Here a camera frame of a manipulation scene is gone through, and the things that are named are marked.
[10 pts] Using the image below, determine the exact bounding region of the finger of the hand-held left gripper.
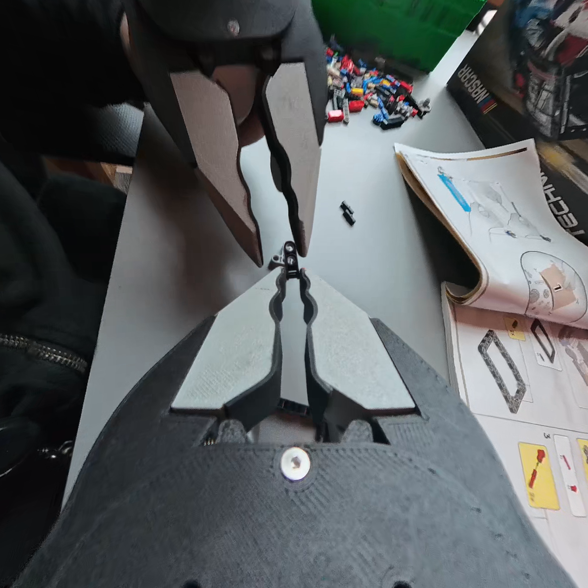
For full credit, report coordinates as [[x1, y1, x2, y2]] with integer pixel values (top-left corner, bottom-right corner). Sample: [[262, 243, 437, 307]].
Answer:
[[261, 61, 322, 258], [169, 68, 265, 268]]

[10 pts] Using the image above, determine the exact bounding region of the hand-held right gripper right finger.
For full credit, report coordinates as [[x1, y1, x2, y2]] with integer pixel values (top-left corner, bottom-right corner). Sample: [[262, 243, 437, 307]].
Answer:
[[300, 269, 417, 439]]

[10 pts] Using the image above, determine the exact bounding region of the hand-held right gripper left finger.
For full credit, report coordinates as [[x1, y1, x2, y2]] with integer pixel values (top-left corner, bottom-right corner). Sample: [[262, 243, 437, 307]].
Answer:
[[170, 269, 286, 432]]

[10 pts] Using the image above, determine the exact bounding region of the pile of mixed lego pieces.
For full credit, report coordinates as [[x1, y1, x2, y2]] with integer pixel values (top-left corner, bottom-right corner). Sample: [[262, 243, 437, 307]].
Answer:
[[324, 43, 432, 130]]

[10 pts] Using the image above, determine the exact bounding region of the black lego connector block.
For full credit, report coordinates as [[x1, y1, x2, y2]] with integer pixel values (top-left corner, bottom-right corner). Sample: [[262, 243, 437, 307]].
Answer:
[[282, 241, 300, 282]]

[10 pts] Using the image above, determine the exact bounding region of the person's left forearm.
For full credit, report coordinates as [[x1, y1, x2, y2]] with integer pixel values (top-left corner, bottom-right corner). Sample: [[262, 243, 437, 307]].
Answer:
[[0, 0, 138, 159]]

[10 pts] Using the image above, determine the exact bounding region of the lego instruction booklet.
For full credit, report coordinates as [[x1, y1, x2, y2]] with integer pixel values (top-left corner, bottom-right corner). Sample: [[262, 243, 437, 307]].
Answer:
[[394, 138, 588, 588]]

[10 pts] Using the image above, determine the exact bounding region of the black lego set box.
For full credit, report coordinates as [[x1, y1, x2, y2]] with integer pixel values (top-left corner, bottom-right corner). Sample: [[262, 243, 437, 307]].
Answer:
[[447, 0, 588, 251]]

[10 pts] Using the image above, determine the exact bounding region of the person's left hand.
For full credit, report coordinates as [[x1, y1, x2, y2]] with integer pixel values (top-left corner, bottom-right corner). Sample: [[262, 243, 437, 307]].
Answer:
[[212, 63, 271, 149]]

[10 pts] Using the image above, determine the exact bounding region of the grey mesh office chair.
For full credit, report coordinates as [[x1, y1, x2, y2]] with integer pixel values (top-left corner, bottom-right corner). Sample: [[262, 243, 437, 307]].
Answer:
[[103, 102, 147, 161]]

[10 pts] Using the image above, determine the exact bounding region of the green plastic bin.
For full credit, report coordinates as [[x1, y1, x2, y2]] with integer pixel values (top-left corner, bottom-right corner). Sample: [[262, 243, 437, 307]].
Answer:
[[311, 0, 488, 74]]

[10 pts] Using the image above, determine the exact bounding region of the person's black zipped jacket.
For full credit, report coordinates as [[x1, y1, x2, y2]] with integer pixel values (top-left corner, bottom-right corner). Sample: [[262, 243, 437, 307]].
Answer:
[[0, 161, 127, 575]]

